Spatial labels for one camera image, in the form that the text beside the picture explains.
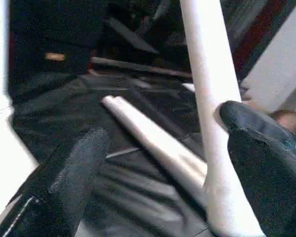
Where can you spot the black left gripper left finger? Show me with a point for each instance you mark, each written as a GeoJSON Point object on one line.
{"type": "Point", "coordinates": [69, 177]}

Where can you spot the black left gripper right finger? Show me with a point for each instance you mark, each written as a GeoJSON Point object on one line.
{"type": "Point", "coordinates": [266, 172]}

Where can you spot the black work mat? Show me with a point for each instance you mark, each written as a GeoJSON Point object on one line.
{"type": "Point", "coordinates": [76, 98]}

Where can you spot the small yellow label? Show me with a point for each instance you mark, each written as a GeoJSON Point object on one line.
{"type": "Point", "coordinates": [54, 56]}

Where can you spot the long black bar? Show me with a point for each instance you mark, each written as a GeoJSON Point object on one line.
{"type": "Point", "coordinates": [138, 66]}

